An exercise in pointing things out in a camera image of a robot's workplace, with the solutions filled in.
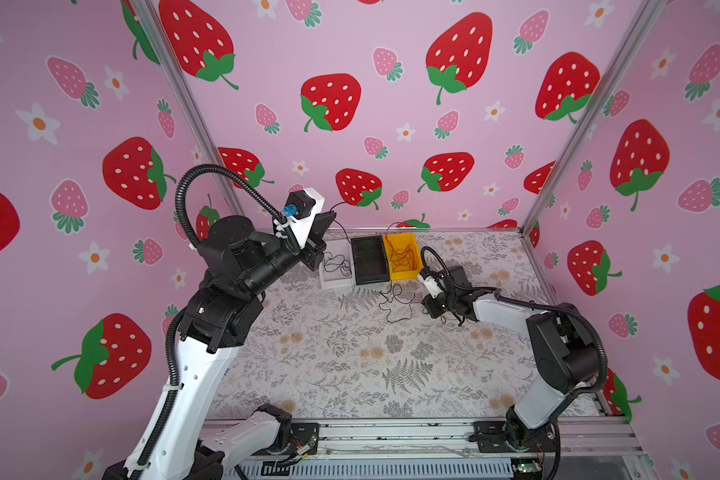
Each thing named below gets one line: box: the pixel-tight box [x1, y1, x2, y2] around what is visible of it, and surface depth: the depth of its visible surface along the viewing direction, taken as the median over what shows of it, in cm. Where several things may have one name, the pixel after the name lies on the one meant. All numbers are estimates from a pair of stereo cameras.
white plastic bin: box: [319, 239, 355, 290], surface depth 107 cm
